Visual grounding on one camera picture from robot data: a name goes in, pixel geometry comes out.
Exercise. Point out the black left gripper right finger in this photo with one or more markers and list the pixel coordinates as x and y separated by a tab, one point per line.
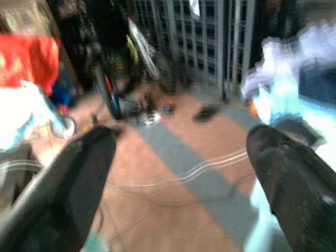
296	183

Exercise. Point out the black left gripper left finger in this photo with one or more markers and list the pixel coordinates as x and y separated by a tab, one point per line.
60	189

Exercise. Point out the white plastic bag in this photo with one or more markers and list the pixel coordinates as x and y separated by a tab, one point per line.
15	115

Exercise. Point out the black slipper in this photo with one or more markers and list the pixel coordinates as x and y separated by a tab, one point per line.
206	113

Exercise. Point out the pale lilac white cloth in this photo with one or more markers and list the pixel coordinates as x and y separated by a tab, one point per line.
283	57

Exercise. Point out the red cloth bag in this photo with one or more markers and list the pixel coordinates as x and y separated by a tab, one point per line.
26	60

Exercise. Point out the small orange blue toy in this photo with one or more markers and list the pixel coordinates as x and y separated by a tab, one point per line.
168	107

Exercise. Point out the white metal window grille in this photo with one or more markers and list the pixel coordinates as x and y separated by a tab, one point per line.
210	39

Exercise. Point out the bicycle with black frame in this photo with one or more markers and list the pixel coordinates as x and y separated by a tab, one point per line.
110	89

